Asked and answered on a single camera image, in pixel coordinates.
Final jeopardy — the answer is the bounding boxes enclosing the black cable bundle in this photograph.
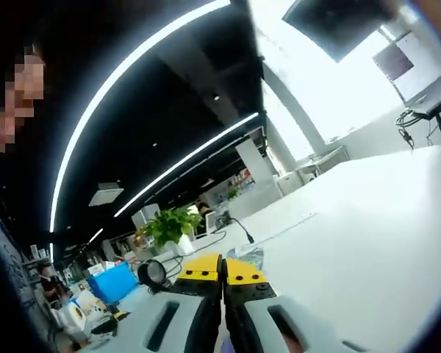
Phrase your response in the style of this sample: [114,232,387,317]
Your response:
[395,109,417,150]

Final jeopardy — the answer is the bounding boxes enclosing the white table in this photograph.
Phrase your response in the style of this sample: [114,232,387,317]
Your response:
[76,143,441,353]

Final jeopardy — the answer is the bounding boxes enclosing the ceiling air vent panel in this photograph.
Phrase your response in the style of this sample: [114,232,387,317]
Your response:
[88,182,125,207]

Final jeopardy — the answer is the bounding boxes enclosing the silver foil sheet goods packet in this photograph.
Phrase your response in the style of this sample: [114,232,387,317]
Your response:
[226,246,268,275]

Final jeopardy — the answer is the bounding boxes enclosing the white desk partition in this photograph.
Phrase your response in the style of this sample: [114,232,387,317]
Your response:
[223,182,284,220]

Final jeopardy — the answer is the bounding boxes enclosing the black plugged cable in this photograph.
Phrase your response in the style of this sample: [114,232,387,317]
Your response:
[227,216,255,244]

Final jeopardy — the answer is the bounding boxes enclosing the blue white wall display board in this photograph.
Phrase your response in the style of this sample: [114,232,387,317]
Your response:
[0,198,54,343]

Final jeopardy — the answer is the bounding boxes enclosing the white power strip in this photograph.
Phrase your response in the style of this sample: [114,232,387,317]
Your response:
[259,211,320,243]

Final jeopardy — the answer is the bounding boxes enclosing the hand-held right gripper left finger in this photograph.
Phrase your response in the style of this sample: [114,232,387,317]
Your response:
[73,252,223,353]

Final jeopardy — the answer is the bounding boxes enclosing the black barcode scanner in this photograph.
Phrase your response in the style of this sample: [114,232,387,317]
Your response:
[137,258,173,295]

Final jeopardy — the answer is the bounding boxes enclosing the white carton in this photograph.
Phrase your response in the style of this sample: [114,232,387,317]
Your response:
[82,293,108,318]

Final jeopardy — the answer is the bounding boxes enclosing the green potted plant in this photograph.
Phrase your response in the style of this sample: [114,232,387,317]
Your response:
[141,205,203,257]

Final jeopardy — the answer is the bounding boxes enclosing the blue plastic crate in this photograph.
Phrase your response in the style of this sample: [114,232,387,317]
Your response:
[86,260,139,305]

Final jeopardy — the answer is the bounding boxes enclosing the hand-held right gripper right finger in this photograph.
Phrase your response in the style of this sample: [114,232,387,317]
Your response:
[222,257,376,353]

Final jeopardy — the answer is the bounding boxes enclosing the background product shelves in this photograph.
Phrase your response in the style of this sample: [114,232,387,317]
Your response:
[218,167,257,207]

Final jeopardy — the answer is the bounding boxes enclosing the bright window row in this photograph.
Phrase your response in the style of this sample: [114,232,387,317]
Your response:
[249,0,441,163]

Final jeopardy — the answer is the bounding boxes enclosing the steel sink table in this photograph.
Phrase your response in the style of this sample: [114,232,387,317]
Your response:
[297,145,351,181]

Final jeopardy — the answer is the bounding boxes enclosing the white box stack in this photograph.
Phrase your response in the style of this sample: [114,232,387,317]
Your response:
[87,260,115,277]

